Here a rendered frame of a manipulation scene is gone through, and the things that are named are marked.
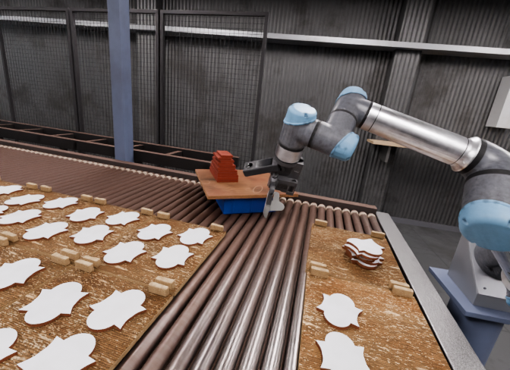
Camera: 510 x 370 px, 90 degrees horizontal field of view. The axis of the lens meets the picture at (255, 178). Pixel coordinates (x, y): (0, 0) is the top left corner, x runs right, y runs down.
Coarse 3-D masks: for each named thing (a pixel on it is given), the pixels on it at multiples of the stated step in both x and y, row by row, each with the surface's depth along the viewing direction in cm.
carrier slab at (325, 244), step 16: (320, 240) 113; (336, 240) 115; (384, 240) 120; (320, 256) 101; (336, 256) 102; (384, 256) 106; (336, 272) 92; (352, 272) 93; (368, 272) 94; (384, 272) 95; (400, 272) 96; (384, 288) 86
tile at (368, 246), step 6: (354, 240) 99; (360, 240) 100; (366, 240) 100; (372, 240) 101; (354, 246) 96; (360, 246) 95; (366, 246) 96; (372, 246) 96; (378, 246) 97; (360, 252) 93; (366, 252) 93; (372, 252) 92; (378, 252) 92
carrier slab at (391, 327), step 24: (312, 288) 82; (336, 288) 83; (360, 288) 85; (312, 312) 72; (384, 312) 75; (408, 312) 76; (312, 336) 65; (360, 336) 66; (384, 336) 67; (408, 336) 68; (432, 336) 69; (312, 360) 58; (384, 360) 60; (408, 360) 61; (432, 360) 62
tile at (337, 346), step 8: (328, 336) 64; (336, 336) 64; (344, 336) 64; (320, 344) 61; (328, 344) 62; (336, 344) 62; (344, 344) 62; (352, 344) 62; (320, 352) 61; (328, 352) 60; (336, 352) 60; (344, 352) 60; (352, 352) 60; (360, 352) 60; (328, 360) 58; (336, 360) 58; (344, 360) 58; (352, 360) 58; (360, 360) 58; (320, 368) 56; (328, 368) 56; (336, 368) 56; (344, 368) 56; (352, 368) 56; (360, 368) 56; (368, 368) 57
